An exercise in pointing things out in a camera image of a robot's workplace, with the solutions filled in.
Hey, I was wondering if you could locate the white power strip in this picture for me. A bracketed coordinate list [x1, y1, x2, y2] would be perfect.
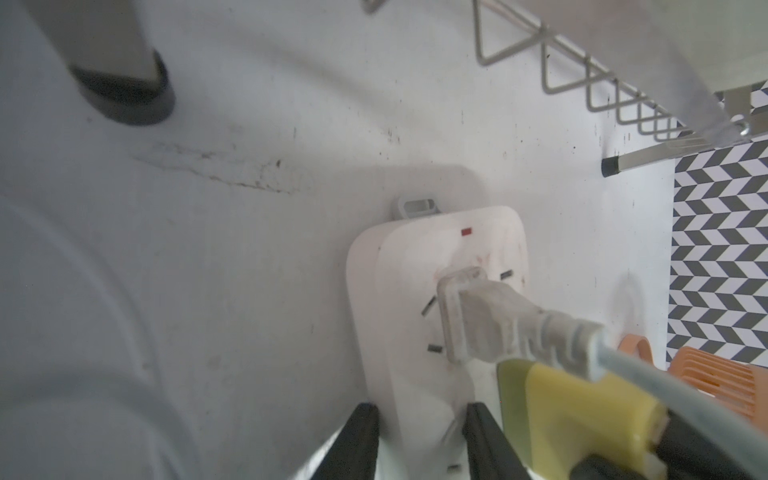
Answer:
[346, 206, 529, 479]

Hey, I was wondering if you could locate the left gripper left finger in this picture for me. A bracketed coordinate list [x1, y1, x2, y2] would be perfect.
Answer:
[311, 403, 380, 480]

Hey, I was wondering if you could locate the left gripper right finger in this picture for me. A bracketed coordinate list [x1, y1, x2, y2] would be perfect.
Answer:
[462, 402, 531, 480]

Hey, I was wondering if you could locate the yellow plug adapter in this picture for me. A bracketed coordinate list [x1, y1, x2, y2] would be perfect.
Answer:
[497, 360, 668, 479]

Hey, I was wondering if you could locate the white fan plug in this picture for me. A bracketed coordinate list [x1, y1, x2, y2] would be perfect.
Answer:
[435, 266, 607, 383]

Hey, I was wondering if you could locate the metal dish rack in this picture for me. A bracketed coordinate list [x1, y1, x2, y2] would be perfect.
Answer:
[25, 1, 767, 177]

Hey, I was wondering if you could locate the black cable of yellow plug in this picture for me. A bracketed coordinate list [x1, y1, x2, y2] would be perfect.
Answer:
[569, 413, 758, 480]

